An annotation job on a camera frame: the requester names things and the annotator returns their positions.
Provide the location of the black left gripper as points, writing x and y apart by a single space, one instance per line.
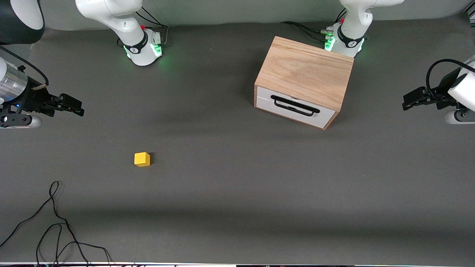
441 94

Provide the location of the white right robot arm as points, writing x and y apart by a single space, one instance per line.
122 22

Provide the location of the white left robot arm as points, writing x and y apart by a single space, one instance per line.
352 22

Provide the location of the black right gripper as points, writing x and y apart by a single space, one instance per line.
32 99

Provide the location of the yellow cube block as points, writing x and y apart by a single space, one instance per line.
141 159

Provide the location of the wooden drawer cabinet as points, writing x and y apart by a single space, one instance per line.
304 70

